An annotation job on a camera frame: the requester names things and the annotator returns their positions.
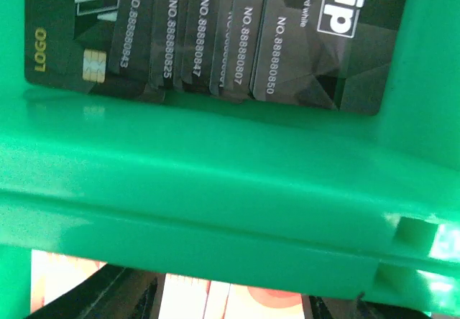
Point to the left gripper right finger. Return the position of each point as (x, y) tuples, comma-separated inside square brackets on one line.
[(358, 308)]

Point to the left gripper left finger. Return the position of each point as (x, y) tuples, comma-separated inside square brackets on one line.
[(112, 292)]

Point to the green front bin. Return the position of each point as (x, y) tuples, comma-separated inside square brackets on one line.
[(141, 242)]

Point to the green bin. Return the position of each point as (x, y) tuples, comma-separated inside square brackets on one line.
[(141, 242), (245, 178)]

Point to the red white cards stack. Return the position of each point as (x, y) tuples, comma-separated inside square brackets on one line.
[(178, 296)]

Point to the black vip cards stack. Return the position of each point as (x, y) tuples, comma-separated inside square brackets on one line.
[(331, 54)]

